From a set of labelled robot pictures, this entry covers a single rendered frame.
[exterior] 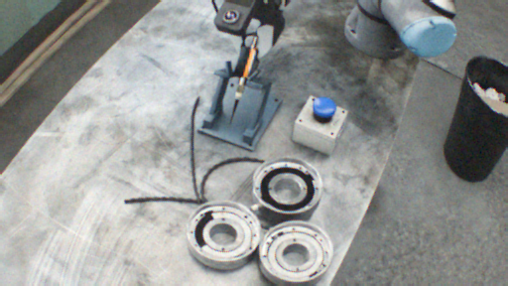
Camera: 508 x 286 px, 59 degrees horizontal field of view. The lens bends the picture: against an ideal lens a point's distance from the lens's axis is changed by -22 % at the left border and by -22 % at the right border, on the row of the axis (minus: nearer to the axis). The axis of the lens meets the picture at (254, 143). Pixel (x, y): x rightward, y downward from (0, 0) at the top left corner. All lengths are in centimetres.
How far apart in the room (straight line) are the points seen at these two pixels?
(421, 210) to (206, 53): 111
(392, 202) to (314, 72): 94
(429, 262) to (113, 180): 123
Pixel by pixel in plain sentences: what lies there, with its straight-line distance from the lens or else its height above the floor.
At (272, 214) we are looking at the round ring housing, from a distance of 81.
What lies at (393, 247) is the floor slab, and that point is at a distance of 182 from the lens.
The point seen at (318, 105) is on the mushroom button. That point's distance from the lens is 90.
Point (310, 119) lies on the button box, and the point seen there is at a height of 85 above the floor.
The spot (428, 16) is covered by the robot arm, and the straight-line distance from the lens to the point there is 95.
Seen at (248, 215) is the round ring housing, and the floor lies 83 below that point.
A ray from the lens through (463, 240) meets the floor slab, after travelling 194.
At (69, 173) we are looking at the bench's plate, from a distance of 91.
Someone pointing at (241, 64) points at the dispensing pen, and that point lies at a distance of 88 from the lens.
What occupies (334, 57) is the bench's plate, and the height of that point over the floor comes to 80.
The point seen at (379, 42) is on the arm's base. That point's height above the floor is 84.
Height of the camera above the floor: 150
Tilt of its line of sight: 49 degrees down
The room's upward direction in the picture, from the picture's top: 6 degrees clockwise
